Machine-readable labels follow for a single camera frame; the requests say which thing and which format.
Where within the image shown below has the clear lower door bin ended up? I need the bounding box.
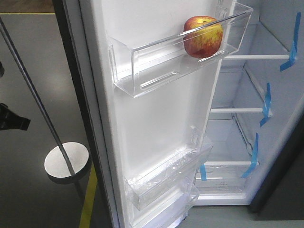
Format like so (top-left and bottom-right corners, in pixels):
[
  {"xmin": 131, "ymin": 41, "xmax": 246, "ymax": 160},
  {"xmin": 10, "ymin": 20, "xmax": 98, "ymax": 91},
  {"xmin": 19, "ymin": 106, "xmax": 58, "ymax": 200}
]
[{"xmin": 124, "ymin": 126, "xmax": 213, "ymax": 210}]

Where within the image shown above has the silver pole stand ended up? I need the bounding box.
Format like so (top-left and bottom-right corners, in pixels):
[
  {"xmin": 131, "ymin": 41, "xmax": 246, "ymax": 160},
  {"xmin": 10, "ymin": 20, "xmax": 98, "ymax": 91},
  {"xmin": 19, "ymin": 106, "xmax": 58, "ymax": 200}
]
[{"xmin": 0, "ymin": 20, "xmax": 89, "ymax": 183}]

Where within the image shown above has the red yellow apple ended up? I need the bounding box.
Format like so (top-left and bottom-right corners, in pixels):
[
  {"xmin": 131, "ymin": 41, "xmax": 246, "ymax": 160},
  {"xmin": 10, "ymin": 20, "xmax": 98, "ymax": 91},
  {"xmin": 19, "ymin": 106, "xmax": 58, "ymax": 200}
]
[{"xmin": 183, "ymin": 16, "xmax": 223, "ymax": 59}]

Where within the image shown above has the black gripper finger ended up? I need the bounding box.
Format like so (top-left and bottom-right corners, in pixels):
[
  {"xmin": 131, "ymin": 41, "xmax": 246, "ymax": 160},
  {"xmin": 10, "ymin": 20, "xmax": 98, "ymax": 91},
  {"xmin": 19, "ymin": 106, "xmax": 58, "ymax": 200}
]
[{"xmin": 0, "ymin": 103, "xmax": 30, "ymax": 131}]

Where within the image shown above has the clear door bin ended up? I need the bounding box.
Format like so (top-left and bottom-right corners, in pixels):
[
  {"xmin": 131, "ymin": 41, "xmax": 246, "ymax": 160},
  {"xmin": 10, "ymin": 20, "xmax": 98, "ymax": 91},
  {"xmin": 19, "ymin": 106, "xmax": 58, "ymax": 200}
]
[
  {"xmin": 109, "ymin": 0, "xmax": 253, "ymax": 97},
  {"xmin": 124, "ymin": 126, "xmax": 213, "ymax": 210}
]

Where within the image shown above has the dark grey refrigerator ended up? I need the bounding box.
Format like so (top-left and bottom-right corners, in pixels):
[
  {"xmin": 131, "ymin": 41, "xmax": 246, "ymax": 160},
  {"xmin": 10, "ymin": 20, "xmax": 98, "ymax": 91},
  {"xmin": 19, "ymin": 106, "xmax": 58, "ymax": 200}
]
[{"xmin": 53, "ymin": 0, "xmax": 304, "ymax": 228}]

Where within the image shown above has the clear upper door bin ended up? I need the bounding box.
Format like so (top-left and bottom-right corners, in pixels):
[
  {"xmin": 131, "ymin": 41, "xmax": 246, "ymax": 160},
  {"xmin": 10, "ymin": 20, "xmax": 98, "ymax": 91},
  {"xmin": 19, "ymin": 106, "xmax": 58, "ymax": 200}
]
[{"xmin": 109, "ymin": 0, "xmax": 253, "ymax": 97}]

